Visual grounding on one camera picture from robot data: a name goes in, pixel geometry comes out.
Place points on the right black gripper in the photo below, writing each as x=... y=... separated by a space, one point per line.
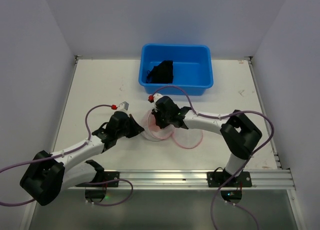
x=158 y=119

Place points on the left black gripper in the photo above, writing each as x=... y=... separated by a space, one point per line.
x=131 y=126

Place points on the white mesh laundry bag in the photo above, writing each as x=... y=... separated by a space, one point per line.
x=184 y=138

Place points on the black bra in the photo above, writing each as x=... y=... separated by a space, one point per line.
x=162 y=73

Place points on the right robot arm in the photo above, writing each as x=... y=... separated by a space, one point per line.
x=238 y=131

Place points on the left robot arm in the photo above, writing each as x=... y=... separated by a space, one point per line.
x=49 y=174

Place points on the blue plastic tub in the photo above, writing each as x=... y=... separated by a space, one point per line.
x=192 y=68

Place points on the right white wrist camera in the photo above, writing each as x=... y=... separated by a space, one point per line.
x=154 y=98

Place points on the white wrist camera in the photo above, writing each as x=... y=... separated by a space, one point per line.
x=124 y=106
x=154 y=98

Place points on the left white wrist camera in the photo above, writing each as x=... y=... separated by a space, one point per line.
x=124 y=106

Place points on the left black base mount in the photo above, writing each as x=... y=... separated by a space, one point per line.
x=96 y=193

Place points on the aluminium mounting rail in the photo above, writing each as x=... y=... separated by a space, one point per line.
x=203 y=179

